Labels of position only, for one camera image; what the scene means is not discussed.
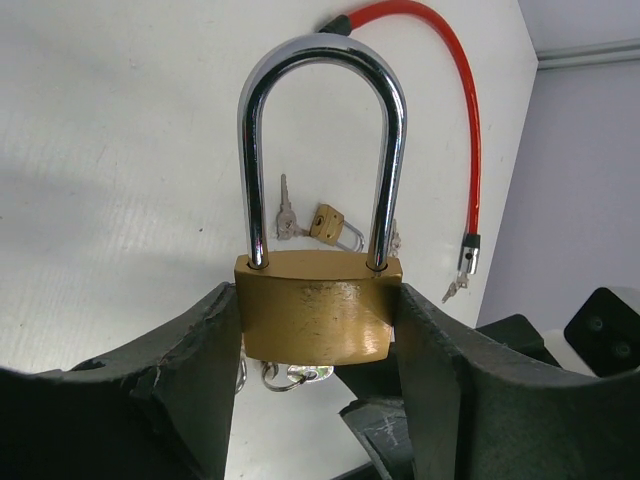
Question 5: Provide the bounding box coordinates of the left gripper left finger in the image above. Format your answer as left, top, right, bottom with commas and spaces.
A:
1, 283, 241, 479

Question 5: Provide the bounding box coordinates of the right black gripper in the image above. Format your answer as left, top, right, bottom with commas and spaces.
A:
473, 314, 562, 370

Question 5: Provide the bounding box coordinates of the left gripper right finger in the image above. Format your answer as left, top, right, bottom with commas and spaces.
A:
395, 285, 639, 479

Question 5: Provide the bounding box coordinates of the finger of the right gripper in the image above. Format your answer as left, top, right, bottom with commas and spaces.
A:
336, 364, 414, 479

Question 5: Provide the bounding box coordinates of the silver key bunch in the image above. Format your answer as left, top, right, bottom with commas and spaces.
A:
441, 272, 469, 303
235, 348, 334, 394

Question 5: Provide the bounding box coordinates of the large brass padlock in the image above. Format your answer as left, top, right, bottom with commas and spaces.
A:
234, 33, 407, 366

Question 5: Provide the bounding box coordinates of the red cable lock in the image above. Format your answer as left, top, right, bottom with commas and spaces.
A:
319, 0, 484, 276

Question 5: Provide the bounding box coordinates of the silver key pair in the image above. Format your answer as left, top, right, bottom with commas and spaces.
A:
276, 174, 309, 241

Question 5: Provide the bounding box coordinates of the small brass padlock long shackle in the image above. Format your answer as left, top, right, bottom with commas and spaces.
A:
309, 204, 365, 253

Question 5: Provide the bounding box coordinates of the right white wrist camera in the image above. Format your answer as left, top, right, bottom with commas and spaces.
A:
542, 287, 639, 378

